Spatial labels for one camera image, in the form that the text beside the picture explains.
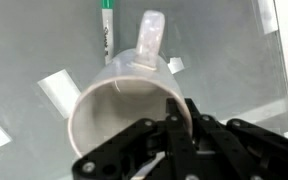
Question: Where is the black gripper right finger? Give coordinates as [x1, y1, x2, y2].
[185, 98, 288, 180]

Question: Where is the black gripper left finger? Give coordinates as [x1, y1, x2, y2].
[71, 98, 198, 180]

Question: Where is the white ceramic mug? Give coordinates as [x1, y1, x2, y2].
[67, 10, 193, 157]

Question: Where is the green and white pen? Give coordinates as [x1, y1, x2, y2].
[101, 0, 114, 64]

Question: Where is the glass table top panel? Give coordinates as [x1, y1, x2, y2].
[0, 0, 288, 180]

